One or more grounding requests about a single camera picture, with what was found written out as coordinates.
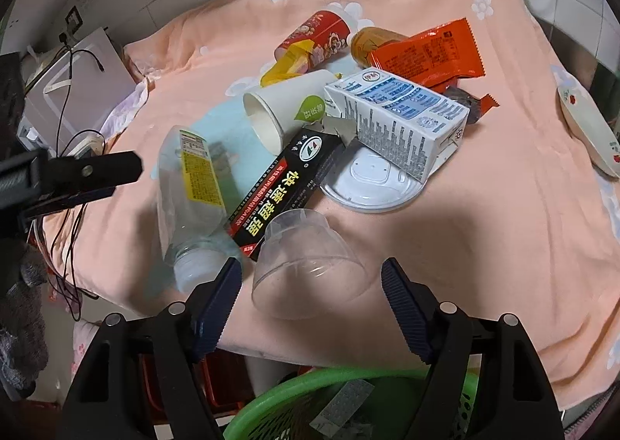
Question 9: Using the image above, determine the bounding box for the small brown wrapper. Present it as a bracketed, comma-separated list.
[443, 85, 501, 123]

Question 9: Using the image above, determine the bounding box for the white floral cloth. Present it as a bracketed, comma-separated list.
[104, 79, 151, 140]

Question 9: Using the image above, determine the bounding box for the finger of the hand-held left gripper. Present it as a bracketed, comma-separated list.
[48, 152, 143, 191]
[22, 187, 117, 220]

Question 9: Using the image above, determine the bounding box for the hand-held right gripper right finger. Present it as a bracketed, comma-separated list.
[380, 257, 565, 440]

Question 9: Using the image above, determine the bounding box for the white appliance box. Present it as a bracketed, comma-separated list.
[22, 27, 136, 150]

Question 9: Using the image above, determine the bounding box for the clear plastic cup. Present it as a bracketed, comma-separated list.
[251, 208, 368, 321]

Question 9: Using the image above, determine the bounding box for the person's left hand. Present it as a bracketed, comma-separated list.
[0, 246, 49, 392]

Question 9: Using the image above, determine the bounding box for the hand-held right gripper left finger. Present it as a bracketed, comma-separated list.
[63, 256, 243, 440]

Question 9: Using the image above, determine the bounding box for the orange snack packet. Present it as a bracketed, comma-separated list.
[365, 17, 487, 92]

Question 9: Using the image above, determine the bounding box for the peach floral blanket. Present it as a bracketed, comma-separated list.
[41, 0, 620, 412]

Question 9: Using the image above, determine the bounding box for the green plastic basket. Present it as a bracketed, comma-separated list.
[223, 365, 478, 440]

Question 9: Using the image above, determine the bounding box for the white plastic lid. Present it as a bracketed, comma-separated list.
[320, 140, 458, 213]

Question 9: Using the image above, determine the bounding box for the clear plastic bottle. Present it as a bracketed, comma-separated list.
[156, 126, 243, 295]

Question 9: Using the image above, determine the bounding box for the amber drink bottle red label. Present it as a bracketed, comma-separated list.
[350, 26, 410, 67]

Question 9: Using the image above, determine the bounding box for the black red cardboard box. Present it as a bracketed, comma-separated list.
[225, 116, 359, 261]

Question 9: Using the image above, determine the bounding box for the white blue milk carton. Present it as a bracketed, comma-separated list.
[324, 67, 470, 183]

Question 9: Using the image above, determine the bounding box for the red printed snack cup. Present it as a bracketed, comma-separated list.
[274, 10, 359, 75]

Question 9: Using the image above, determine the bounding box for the black cable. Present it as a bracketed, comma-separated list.
[36, 33, 105, 322]

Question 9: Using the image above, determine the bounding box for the pink white plastic bag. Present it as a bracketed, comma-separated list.
[72, 319, 105, 375]

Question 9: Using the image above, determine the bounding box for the red plastic crate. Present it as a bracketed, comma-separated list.
[140, 353, 253, 421]

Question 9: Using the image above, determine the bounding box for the grey foil strip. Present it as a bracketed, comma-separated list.
[310, 379, 376, 431]

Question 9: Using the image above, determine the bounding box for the yellow snack wrapper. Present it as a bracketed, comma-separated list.
[260, 43, 311, 87]

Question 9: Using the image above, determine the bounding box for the white floral plate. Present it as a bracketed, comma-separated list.
[557, 85, 620, 179]

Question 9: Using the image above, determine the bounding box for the white paper cup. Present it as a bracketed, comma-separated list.
[242, 69, 340, 155]

